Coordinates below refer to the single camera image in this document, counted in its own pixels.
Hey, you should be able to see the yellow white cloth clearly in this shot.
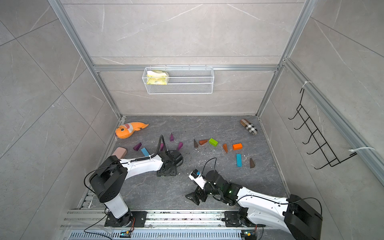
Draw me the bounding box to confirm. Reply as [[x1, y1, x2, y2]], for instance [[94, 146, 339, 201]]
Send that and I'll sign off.
[[147, 70, 169, 85]]

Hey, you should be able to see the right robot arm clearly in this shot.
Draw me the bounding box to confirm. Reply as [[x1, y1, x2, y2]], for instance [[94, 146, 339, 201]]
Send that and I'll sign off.
[[186, 169, 323, 240]]

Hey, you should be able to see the black wire hook rack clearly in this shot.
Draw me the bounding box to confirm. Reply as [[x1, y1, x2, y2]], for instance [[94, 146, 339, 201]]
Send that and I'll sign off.
[[288, 89, 357, 170]]

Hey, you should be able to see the plaid brown case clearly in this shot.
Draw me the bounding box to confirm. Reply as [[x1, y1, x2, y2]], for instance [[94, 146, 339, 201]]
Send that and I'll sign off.
[[240, 119, 258, 136]]

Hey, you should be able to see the white wire mesh basket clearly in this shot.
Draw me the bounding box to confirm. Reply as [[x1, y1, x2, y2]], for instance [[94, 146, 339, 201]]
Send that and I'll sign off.
[[142, 66, 215, 95]]

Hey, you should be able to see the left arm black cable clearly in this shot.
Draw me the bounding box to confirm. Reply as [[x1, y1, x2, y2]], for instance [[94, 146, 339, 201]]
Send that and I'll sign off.
[[83, 134, 169, 235]]

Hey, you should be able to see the light green block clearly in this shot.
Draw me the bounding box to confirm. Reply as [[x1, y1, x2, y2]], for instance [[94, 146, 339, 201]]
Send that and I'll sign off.
[[209, 138, 219, 147]]

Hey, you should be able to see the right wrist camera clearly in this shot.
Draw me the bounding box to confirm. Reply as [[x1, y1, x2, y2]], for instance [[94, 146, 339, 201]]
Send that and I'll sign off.
[[189, 169, 207, 190]]

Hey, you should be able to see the reddish brown wedge block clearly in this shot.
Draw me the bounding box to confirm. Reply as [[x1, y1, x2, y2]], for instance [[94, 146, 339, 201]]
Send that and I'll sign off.
[[199, 140, 209, 146]]

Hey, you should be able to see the light blue flat block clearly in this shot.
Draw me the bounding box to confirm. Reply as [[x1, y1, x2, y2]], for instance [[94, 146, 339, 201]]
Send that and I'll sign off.
[[141, 148, 150, 157]]

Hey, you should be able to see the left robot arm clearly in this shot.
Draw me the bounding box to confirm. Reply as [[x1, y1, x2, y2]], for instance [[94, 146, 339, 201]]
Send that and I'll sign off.
[[89, 150, 183, 220]]

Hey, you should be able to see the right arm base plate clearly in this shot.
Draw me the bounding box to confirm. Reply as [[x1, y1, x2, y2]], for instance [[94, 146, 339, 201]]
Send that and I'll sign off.
[[221, 211, 266, 227]]

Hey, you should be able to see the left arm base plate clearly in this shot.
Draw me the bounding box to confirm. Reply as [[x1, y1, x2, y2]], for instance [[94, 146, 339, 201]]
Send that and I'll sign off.
[[104, 211, 148, 228]]

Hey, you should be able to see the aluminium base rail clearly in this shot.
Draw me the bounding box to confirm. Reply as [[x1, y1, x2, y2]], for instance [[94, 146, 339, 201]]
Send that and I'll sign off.
[[54, 209, 294, 240]]

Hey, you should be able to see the orange rectangular block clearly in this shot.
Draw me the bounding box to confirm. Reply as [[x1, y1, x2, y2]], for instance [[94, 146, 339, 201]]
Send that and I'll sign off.
[[232, 143, 243, 151]]

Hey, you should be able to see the orange fish plush toy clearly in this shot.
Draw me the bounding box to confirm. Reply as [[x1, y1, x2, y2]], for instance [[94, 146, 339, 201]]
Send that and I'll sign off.
[[115, 122, 149, 139]]

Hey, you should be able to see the teal flat block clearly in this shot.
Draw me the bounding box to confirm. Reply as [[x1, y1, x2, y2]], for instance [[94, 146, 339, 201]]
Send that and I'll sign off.
[[236, 154, 242, 168]]

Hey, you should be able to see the orange brown wedge block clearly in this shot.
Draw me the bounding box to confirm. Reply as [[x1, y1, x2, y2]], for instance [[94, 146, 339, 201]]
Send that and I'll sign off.
[[223, 144, 229, 153]]

